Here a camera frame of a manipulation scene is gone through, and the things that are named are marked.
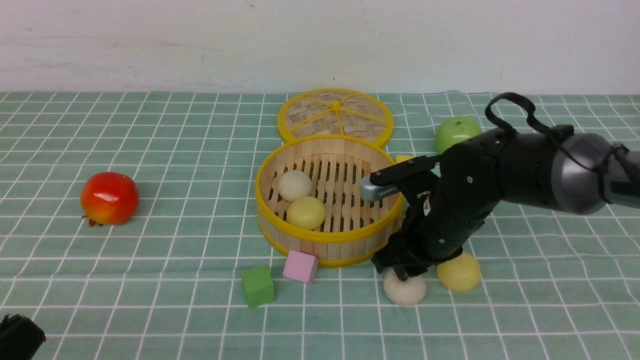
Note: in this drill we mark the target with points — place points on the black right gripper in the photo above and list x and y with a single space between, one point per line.
436 226

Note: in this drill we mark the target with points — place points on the white bun front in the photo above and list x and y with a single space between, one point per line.
409 292

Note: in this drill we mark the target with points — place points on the white bun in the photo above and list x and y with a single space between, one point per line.
409 292
294 184

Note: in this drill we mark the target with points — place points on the yellow bun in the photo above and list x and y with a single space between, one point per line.
307 213
461 274

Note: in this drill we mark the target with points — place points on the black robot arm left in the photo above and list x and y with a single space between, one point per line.
20 337

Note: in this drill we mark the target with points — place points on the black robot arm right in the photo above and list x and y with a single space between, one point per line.
566 172

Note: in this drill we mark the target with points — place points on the bamboo steamer tray yellow rim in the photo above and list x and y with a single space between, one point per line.
353 229

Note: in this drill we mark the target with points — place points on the woven bamboo steamer lid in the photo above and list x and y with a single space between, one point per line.
335 111

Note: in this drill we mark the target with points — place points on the pink cube block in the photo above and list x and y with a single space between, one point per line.
300 266

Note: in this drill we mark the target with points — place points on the yellow cube block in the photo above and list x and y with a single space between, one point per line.
403 158

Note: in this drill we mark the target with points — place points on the green cube block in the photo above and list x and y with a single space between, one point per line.
258 286

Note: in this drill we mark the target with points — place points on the green apple toy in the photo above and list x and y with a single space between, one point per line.
454 130

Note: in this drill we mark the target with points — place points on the green checkered tablecloth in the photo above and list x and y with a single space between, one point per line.
167 284

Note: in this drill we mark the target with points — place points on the red pomegranate toy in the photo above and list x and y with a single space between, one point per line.
110 198

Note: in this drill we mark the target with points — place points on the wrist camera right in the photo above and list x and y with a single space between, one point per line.
411 178

